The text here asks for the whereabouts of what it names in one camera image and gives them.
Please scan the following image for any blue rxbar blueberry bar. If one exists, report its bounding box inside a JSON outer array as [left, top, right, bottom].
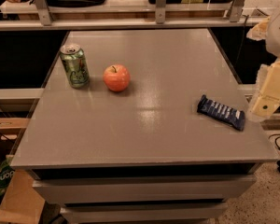
[[197, 95, 245, 131]]

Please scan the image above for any green soda can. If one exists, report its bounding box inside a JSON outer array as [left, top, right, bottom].
[[60, 43, 90, 89]]

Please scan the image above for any green printed bag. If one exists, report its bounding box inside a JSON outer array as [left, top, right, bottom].
[[0, 155, 15, 196]]

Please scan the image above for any lower grey drawer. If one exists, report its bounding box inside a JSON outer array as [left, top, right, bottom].
[[61, 203, 227, 224]]

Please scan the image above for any metal shelf rail frame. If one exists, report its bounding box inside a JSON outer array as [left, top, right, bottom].
[[0, 0, 272, 31]]

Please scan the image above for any upper grey drawer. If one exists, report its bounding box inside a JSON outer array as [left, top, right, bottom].
[[33, 175, 256, 205]]

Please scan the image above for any grey drawer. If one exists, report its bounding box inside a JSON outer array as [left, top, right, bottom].
[[61, 203, 227, 224], [33, 175, 256, 205]]

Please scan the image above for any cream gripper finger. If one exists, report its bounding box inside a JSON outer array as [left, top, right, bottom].
[[250, 59, 280, 118], [246, 17, 270, 41]]

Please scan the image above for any brown cardboard box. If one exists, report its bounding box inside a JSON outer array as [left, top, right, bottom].
[[0, 118, 45, 224]]

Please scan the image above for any red apple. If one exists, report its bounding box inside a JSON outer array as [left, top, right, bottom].
[[103, 64, 131, 92]]

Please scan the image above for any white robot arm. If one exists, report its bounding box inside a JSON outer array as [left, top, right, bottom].
[[246, 5, 280, 122]]

